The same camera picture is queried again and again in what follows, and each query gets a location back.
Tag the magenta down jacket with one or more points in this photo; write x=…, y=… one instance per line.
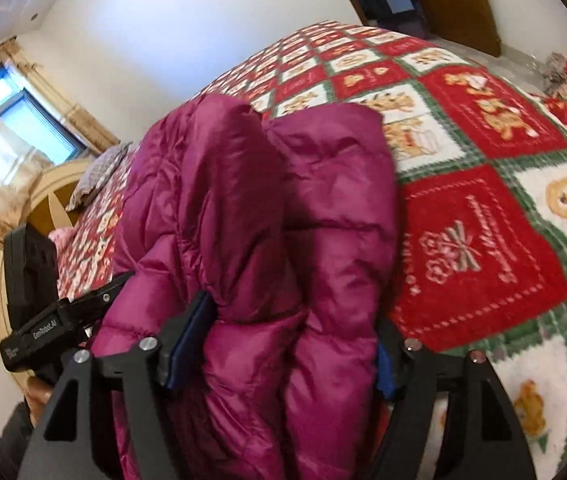
x=243, y=240

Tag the cream wooden headboard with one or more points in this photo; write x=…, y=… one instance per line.
x=45, y=190

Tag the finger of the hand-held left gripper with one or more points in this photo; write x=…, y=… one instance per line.
x=113, y=290

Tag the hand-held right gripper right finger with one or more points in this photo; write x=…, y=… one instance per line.
x=386, y=370

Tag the grey plaid pillow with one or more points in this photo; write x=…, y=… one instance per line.
x=98, y=175

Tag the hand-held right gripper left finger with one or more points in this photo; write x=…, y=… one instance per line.
x=191, y=340

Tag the window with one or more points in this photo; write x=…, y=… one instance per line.
x=33, y=115

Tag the person's left forearm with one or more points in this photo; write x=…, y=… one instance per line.
x=3, y=450

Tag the person's left hand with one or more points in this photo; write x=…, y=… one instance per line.
x=40, y=392

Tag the red printed checkered blanket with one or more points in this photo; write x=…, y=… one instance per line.
x=488, y=220

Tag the beige patterned curtain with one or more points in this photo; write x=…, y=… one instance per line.
x=73, y=110

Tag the pink cloth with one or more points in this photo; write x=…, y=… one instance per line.
x=60, y=240

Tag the brown wooden door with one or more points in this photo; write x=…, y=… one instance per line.
x=453, y=5

